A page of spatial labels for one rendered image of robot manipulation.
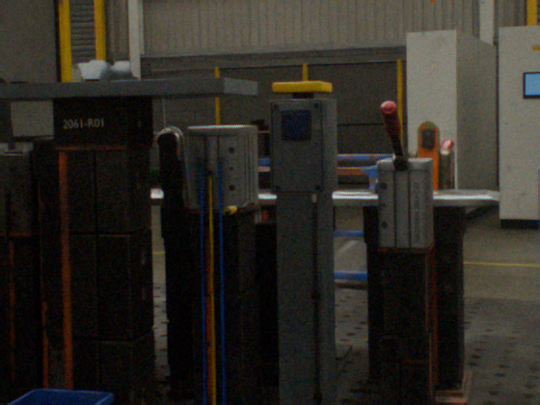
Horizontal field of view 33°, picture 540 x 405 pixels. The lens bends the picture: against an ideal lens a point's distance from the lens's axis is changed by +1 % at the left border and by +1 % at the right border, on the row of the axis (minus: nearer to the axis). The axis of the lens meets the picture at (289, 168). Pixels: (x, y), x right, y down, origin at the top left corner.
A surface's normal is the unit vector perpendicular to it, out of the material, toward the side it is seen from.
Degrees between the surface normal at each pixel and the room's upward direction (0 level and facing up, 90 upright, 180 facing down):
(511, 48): 90
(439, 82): 90
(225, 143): 90
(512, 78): 90
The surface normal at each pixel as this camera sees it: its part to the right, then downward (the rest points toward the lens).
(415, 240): -0.25, 0.06
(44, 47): 0.96, 0.00
